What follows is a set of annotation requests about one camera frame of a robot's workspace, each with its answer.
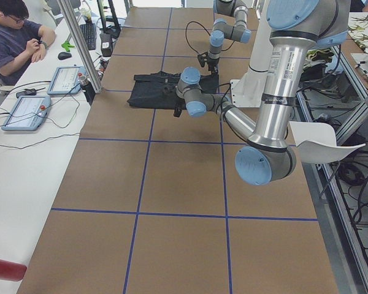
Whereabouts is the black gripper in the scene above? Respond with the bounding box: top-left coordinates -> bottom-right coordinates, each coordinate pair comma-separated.
206,56 -> 220,72

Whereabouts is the black printed t-shirt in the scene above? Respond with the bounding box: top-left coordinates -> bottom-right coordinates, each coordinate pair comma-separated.
128,67 -> 222,117

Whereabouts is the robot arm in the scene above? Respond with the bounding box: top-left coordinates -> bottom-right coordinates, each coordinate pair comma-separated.
206,0 -> 251,74
176,1 -> 350,185

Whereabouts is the black keyboard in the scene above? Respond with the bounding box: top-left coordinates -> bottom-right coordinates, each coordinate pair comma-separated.
79,23 -> 96,51

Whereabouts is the black thermos bottle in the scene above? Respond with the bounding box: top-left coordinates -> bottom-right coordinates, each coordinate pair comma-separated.
78,72 -> 95,105

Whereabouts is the white chair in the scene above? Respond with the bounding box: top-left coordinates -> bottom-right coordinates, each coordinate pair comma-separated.
289,121 -> 366,164

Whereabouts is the green plastic clip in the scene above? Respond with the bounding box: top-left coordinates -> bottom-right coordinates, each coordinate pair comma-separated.
61,40 -> 75,53

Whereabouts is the far blue teach pendant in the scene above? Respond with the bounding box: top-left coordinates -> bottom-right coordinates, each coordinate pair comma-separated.
47,66 -> 86,96

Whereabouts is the blue teach pendant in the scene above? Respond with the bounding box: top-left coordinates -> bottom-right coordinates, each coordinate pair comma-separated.
47,66 -> 86,96
1,96 -> 52,131

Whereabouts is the black computer mouse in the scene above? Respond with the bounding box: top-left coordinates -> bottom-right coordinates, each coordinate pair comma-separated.
58,51 -> 72,61

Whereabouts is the brown table mat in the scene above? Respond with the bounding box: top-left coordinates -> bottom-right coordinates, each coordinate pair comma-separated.
18,8 -> 338,293

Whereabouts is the near blue teach pendant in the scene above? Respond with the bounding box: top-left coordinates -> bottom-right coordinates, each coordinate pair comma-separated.
1,96 -> 52,131

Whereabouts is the seated person in blue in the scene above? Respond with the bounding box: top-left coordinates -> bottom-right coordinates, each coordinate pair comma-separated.
0,0 -> 56,85

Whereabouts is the red bottle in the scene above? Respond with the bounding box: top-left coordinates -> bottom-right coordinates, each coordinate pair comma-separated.
0,259 -> 27,282

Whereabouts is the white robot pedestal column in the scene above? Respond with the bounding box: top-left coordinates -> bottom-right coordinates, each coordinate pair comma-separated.
231,1 -> 273,108

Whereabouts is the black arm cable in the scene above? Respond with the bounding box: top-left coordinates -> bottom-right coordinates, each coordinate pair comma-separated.
185,20 -> 237,59

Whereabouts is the aluminium frame post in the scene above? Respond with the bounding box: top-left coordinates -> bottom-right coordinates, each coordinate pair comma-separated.
57,0 -> 102,94

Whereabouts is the black pendant cable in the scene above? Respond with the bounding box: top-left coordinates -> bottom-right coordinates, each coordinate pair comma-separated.
0,88 -> 82,151

